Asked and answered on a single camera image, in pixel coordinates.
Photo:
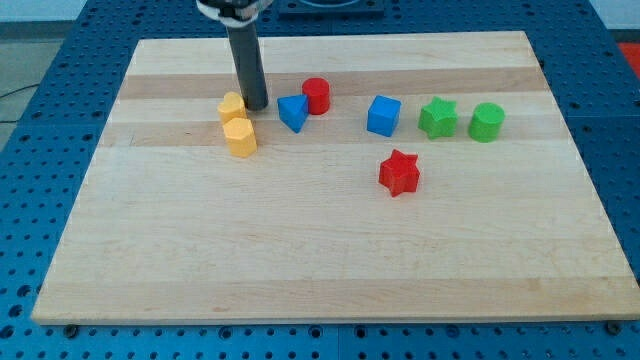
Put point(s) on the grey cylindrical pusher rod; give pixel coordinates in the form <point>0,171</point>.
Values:
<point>247,58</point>

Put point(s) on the red star block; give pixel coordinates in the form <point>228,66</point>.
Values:
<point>399,173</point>

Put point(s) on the blue triangle block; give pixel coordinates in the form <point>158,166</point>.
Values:
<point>293,111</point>

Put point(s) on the red cylinder block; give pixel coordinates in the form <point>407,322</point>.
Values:
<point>317,91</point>

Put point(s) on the green cylinder block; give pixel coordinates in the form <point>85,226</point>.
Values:
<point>486,122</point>

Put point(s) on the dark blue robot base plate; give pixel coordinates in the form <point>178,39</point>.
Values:
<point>329,8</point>

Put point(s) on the white robot wrist flange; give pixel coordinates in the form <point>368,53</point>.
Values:
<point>233,13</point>

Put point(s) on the blue cube block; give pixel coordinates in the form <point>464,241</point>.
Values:
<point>383,115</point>

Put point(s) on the yellow heart block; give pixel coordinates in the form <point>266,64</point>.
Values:
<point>232,106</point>

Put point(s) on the wooden board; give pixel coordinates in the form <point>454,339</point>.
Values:
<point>169,228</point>

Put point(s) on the yellow hexagon block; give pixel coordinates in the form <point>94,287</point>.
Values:
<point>240,137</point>

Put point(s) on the green star block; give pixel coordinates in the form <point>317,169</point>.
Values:
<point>438,118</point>

